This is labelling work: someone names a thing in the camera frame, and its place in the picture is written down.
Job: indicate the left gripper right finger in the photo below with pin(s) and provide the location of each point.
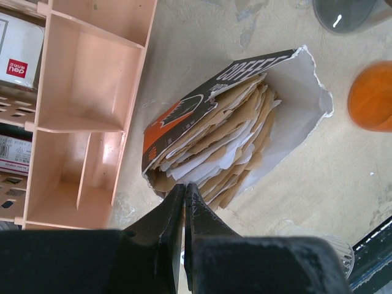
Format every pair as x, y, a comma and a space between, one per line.
218, 260

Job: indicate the white red small box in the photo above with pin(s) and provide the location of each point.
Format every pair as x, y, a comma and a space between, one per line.
21, 49

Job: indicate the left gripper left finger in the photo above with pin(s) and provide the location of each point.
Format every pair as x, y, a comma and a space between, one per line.
142, 258

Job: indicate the red white small carton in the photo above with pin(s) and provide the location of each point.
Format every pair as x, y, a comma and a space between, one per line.
15, 155

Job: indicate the coffee filter box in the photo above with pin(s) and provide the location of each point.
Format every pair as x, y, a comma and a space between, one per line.
231, 131

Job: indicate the peach plastic file organizer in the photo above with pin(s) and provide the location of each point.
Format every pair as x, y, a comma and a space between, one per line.
92, 60

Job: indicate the clear glass dish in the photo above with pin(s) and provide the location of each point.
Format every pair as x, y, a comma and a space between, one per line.
343, 249

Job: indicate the orange glass carafe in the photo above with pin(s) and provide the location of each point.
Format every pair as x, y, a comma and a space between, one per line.
369, 100

